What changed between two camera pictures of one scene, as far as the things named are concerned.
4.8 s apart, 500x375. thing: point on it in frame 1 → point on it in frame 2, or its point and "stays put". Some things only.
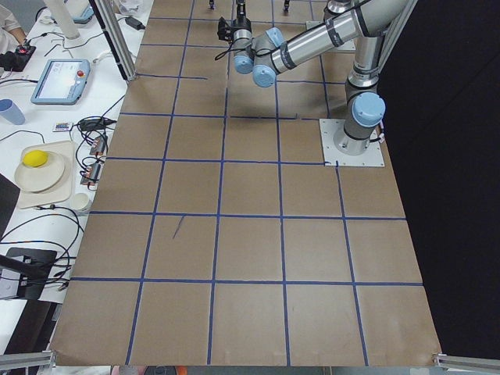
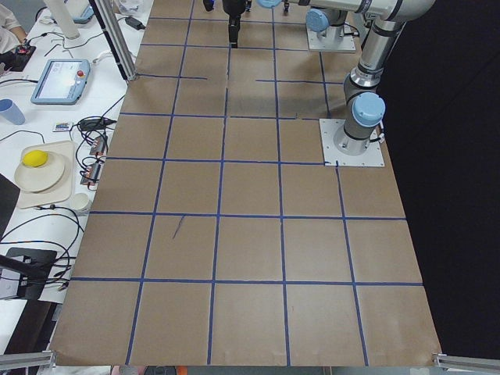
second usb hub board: [91, 174] stays put
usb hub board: [98, 145] stays put
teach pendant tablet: [62, 82] stays put
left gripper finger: [241, 8] → [208, 5]
